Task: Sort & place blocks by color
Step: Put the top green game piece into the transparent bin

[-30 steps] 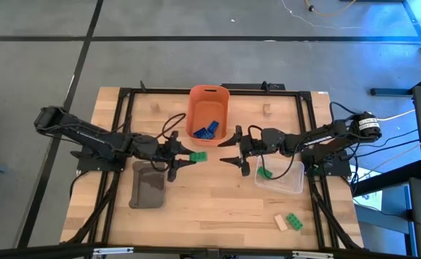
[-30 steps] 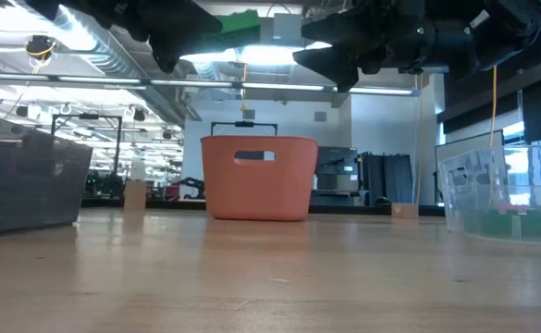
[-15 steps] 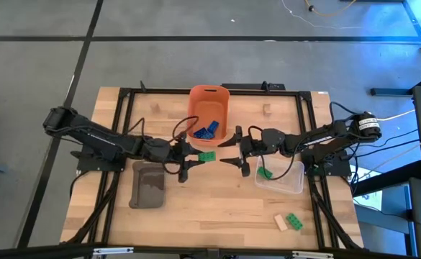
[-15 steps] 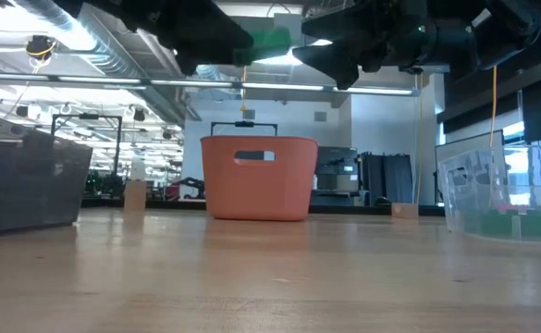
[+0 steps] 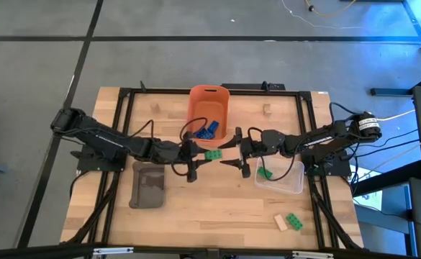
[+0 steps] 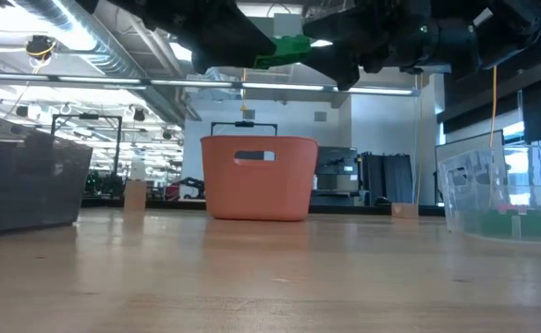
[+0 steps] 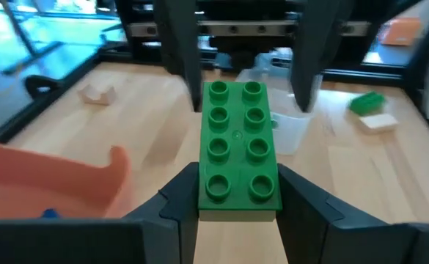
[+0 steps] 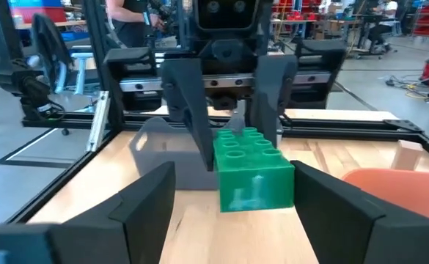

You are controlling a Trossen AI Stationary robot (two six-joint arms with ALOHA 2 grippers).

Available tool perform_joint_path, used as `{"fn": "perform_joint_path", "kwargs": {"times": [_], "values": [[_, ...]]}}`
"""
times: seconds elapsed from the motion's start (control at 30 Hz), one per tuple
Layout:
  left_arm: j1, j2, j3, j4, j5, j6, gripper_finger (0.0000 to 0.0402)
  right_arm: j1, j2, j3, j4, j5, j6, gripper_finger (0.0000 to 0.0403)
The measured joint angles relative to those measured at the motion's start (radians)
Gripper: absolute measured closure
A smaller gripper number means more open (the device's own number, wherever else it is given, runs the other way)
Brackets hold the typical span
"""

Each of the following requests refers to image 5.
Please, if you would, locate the black bar behind table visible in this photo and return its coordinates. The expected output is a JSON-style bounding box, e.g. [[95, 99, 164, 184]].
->
[[219, 83, 286, 91]]

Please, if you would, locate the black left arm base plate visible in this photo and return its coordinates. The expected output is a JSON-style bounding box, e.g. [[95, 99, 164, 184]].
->
[[70, 143, 128, 173]]

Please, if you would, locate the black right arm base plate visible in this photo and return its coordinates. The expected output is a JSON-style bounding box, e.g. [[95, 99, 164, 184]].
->
[[301, 149, 353, 178]]

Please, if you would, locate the thin white floor cable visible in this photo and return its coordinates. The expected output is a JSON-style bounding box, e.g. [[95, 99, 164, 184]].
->
[[281, 0, 362, 29]]

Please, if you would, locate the clear plastic bin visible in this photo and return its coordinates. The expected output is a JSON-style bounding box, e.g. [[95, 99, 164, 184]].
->
[[254, 156, 305, 196]]

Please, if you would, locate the black floor rail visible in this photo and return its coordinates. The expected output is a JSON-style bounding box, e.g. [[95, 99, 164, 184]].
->
[[370, 68, 421, 97]]

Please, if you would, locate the orange plastic bin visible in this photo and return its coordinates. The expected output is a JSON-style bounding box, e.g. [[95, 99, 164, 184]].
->
[[186, 84, 231, 147]]

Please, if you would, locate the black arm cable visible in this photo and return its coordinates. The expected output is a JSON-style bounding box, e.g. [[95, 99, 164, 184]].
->
[[123, 117, 209, 177], [248, 126, 297, 182]]

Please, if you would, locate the white paper sheet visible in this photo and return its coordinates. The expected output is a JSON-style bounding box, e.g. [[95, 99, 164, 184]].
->
[[353, 165, 384, 212]]

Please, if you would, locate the smoky grey plastic bin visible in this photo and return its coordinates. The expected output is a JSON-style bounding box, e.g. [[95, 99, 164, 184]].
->
[[128, 160, 166, 209]]

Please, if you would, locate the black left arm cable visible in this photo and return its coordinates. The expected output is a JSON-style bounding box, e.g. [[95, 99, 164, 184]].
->
[[123, 117, 209, 177]]

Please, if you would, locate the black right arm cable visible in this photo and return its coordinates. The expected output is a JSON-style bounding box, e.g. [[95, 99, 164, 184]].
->
[[248, 126, 297, 182]]

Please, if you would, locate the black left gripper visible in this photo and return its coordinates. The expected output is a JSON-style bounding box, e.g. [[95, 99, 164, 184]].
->
[[176, 130, 213, 183]]

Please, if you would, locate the yellow floor cable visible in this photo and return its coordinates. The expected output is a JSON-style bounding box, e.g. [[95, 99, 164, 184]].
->
[[304, 0, 358, 18]]

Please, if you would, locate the black aluminium table frame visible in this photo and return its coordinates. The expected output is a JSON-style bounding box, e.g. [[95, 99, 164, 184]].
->
[[60, 86, 364, 251]]

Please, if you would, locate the green toy brick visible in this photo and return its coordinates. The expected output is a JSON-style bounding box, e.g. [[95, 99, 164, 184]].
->
[[286, 212, 304, 231], [204, 148, 223, 161], [256, 166, 273, 181]]

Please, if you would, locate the black crossbeam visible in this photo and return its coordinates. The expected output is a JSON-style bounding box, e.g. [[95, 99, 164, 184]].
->
[[0, 242, 421, 259]]

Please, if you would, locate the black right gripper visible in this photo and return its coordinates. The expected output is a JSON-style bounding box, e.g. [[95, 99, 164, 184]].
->
[[217, 127, 265, 179]]

